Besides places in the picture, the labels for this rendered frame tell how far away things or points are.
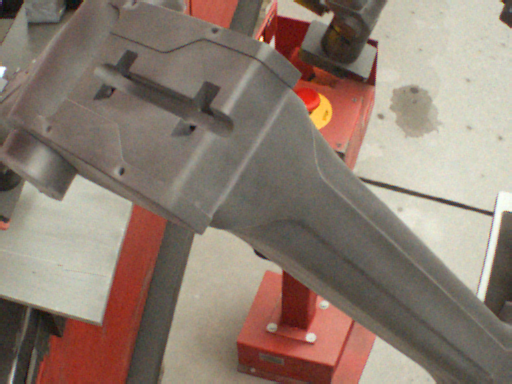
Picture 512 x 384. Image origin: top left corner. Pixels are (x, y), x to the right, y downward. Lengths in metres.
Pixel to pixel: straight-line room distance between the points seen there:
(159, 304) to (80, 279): 1.08
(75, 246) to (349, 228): 0.61
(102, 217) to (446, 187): 1.38
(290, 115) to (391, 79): 2.09
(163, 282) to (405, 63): 0.86
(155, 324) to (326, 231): 1.63
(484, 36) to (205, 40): 2.30
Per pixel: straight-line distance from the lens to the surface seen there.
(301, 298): 1.85
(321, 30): 1.44
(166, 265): 2.13
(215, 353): 2.07
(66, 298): 1.00
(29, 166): 0.45
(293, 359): 1.95
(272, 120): 0.41
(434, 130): 2.42
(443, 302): 0.52
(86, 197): 1.06
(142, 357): 2.03
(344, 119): 1.39
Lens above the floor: 1.85
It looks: 54 degrees down
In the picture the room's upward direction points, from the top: 1 degrees counter-clockwise
